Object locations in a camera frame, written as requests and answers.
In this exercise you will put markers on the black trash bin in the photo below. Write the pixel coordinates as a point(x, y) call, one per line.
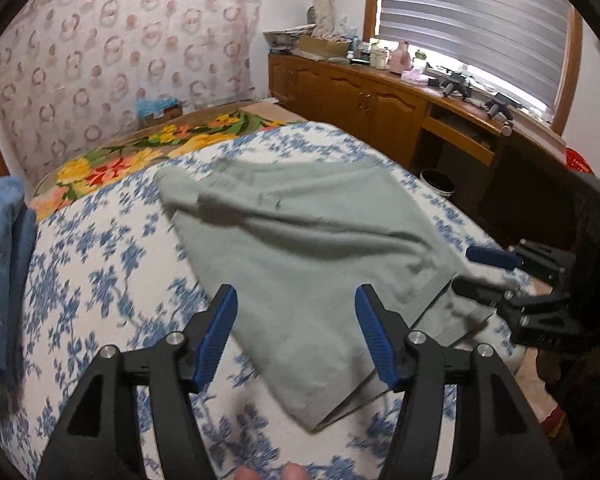
point(437, 182)

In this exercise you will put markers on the stack of papers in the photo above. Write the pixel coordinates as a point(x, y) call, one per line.
point(285, 37)

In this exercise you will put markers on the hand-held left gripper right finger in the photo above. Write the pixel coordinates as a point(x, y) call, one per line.
point(375, 332)

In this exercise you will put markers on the open cardboard box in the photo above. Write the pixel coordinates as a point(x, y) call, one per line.
point(322, 46)

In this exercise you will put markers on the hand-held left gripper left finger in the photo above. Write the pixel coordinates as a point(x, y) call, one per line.
point(215, 332)

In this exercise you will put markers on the pink bottle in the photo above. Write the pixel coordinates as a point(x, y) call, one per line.
point(402, 57)

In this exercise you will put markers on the person's left hand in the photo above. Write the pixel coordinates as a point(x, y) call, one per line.
point(296, 472)

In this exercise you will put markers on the white jar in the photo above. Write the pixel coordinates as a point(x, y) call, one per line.
point(378, 56)

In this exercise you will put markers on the grey-green pants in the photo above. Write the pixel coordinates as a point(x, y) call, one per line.
point(305, 260)

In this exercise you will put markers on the blue denim jeans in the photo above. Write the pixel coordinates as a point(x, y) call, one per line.
point(0, 260)

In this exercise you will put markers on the black gadget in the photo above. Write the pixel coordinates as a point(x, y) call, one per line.
point(455, 84)
point(502, 105)

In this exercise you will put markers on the yellow floral blanket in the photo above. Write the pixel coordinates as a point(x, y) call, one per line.
point(105, 170)

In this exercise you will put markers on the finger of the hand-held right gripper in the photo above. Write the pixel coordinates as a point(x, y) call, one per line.
point(530, 315)
point(492, 257)

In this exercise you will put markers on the wooden window frame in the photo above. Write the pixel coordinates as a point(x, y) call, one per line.
point(371, 0)

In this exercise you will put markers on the blue floral bedsheet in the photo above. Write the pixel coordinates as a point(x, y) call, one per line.
point(105, 270)

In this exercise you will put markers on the cardboard box with blue fluff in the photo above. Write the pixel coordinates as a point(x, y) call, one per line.
point(157, 110)

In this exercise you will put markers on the red object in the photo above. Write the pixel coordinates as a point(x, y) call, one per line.
point(577, 160)

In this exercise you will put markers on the wooden cabinet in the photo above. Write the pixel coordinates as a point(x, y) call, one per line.
point(380, 105)

